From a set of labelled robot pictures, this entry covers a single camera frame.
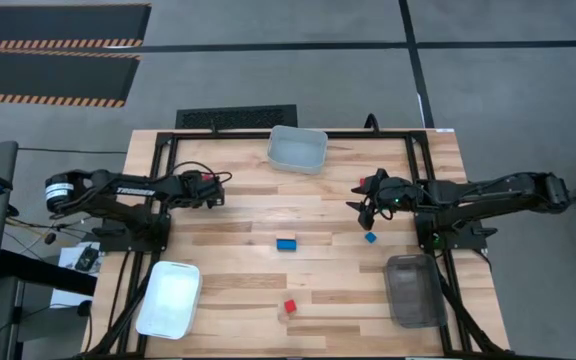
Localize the grey plastic bin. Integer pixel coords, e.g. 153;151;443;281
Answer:
266;124;329;176

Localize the black floor cable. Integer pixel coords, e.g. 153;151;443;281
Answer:
17;147;128;156

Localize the small black handheld device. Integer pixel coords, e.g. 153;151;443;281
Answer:
75;245;100;273

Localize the black hazard-striped floor mat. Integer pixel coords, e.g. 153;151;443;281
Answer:
0;49;142;109
0;3;153;51

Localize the black floor vent grate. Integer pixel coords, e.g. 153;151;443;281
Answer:
175;104;299;130

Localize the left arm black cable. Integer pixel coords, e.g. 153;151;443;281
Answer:
167;160;233;184

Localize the black side desk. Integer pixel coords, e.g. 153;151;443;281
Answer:
0;248;98;297

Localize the white plastic bin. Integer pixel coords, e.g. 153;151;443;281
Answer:
135;260;204;340

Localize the black aluminium table frame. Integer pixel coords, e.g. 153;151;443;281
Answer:
75;128;512;360

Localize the white paper sheet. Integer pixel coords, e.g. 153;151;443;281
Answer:
50;242;102;307

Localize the dark translucent plastic bin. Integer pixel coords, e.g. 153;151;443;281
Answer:
385;253;448;329

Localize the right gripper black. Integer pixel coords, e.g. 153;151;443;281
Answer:
345;168;422;231

